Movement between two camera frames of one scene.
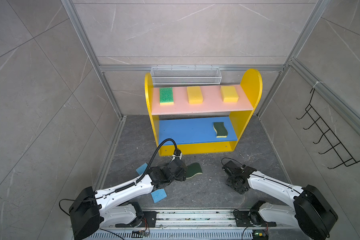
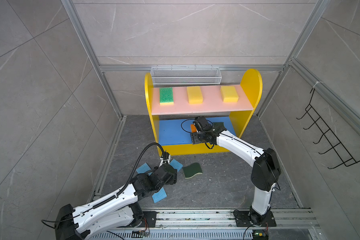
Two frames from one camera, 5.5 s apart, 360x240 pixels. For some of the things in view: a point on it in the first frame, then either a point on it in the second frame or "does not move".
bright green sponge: (166, 96) does not move
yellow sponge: (195, 95) does not move
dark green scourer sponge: (221, 131) does not move
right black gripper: (239, 190) → (194, 137)
